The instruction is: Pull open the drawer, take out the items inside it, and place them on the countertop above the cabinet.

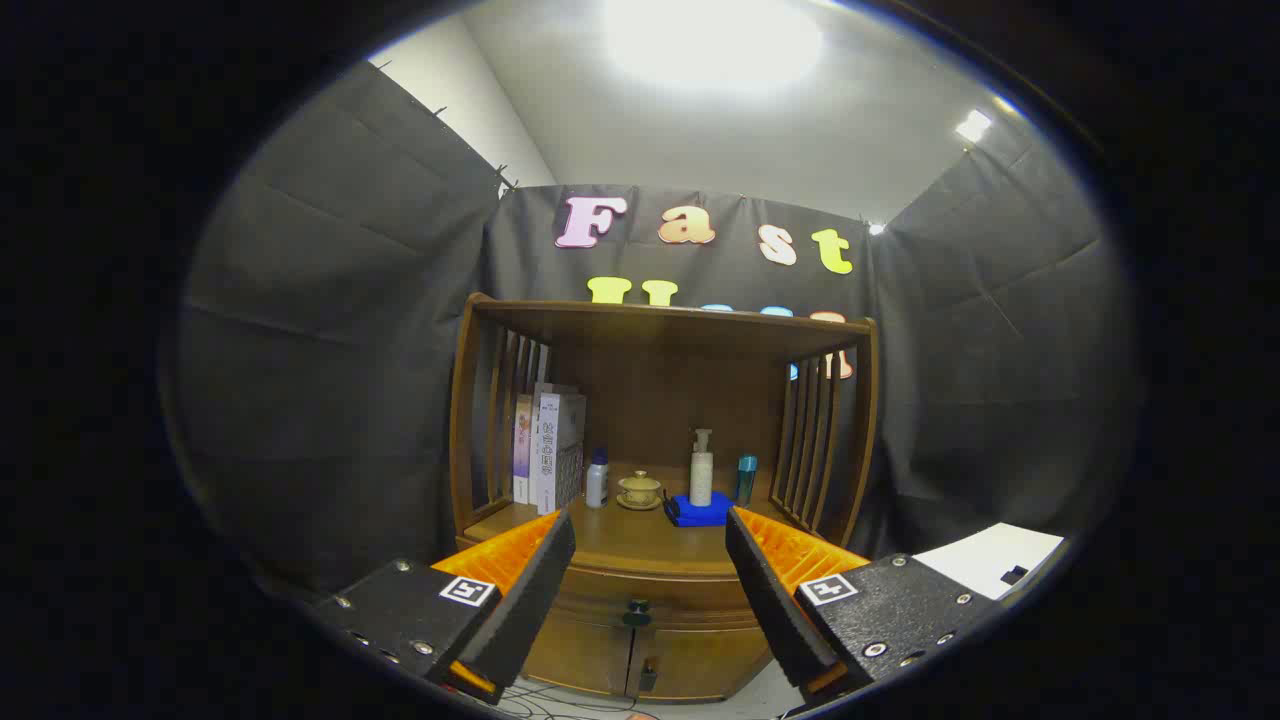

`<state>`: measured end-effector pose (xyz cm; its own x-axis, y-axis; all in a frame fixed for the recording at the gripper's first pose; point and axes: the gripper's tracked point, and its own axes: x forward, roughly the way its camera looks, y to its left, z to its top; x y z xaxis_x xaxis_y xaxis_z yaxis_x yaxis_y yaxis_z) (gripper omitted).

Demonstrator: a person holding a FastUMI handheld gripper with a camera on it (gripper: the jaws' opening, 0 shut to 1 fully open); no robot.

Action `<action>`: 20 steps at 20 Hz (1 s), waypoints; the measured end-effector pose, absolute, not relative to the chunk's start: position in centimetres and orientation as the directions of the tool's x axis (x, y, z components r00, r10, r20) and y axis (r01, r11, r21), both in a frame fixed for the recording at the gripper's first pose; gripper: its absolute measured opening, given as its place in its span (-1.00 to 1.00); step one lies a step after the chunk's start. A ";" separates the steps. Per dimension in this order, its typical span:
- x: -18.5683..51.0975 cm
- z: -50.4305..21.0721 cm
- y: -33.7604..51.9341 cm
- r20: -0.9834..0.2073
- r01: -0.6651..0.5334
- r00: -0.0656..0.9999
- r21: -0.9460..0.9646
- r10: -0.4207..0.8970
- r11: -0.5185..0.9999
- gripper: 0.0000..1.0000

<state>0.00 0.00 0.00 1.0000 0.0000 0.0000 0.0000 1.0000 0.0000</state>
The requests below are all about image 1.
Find wooden countertop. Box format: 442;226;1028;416
463;496;853;579

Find yellow lidded teacup with saucer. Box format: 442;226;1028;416
616;470;664;511

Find brown wooden drawer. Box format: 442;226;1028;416
540;562;779;633

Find wooden cabinet door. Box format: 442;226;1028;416
630;622;773;703
520;608;635;697

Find black floor cables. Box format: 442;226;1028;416
497;682;661;720

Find large ceiling light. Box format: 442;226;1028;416
600;0;826;93

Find black backdrop cloth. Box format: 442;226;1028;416
175;60;1136;601

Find thin white book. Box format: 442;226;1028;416
527;384;581;506

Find brown wooden cabinet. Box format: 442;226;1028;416
448;292;881;703

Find blue folded cloth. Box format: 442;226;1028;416
663;490;738;528

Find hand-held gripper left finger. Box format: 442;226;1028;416
305;508;578;706

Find purple book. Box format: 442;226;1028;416
512;394;534;505

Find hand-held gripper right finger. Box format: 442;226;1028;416
725;506;1011;706

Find white pump bottle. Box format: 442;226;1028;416
689;428;715;507

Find white filing cabinet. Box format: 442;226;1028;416
912;522;1067;601

